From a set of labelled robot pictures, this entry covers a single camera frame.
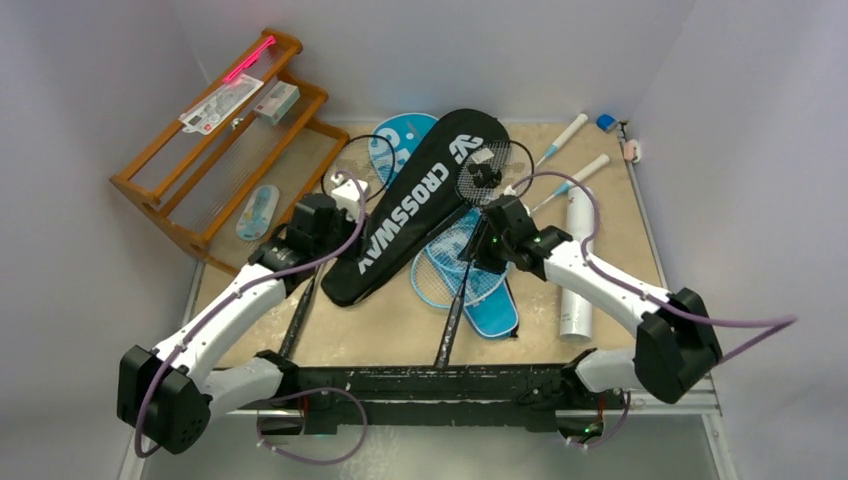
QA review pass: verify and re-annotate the blue racket cover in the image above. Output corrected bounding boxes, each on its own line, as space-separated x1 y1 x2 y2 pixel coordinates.
371 109 519 339

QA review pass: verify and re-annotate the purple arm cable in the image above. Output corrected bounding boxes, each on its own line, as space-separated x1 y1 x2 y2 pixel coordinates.
506 172 798 364
133 170 369 460

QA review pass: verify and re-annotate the blue white plastic packet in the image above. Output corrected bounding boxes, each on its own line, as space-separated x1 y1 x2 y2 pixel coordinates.
236 185 279 241

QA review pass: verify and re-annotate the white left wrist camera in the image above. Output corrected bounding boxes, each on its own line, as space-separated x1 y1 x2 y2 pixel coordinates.
329 172 371 223

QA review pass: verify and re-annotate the black badminton racket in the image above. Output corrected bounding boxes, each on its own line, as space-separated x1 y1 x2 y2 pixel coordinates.
434 139 534 369
278 134 396 358

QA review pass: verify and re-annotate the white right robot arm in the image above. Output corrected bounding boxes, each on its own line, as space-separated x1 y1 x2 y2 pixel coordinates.
470 195 723 407

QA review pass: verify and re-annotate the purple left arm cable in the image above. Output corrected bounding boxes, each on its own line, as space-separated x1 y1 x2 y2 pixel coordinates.
133 170 369 460

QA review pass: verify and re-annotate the clear stationery packet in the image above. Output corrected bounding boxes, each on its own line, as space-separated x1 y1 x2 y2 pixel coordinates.
179 73 264 135

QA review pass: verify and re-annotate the light blue badminton racket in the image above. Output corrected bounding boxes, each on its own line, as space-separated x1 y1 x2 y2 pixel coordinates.
410 154 611 310
426 112 588 273

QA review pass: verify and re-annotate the white shuttlecock tube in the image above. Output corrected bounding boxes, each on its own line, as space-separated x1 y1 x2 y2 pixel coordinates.
558 185 596 344

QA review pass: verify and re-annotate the black metal base frame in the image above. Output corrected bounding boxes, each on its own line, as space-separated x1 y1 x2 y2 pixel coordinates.
228 359 625 440

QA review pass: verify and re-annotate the black Crossway racket cover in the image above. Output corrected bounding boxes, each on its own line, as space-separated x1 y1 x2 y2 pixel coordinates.
321 108 508 307

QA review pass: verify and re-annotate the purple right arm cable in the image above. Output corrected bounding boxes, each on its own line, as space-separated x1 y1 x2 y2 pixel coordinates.
506 172 798 364

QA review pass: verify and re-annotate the small white box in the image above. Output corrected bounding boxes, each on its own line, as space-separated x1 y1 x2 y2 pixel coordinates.
253 81 300 126

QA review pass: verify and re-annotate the wooden shelf rack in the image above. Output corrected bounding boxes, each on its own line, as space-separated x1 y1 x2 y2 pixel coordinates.
110 28 350 274

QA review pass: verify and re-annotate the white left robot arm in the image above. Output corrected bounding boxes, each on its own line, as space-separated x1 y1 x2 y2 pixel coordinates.
117 188 367 458

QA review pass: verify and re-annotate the small blue block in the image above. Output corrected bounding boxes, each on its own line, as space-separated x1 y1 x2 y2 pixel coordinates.
595 114 619 132

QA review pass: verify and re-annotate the pink white clip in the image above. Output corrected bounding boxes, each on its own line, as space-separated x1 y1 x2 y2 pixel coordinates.
622 139 642 164

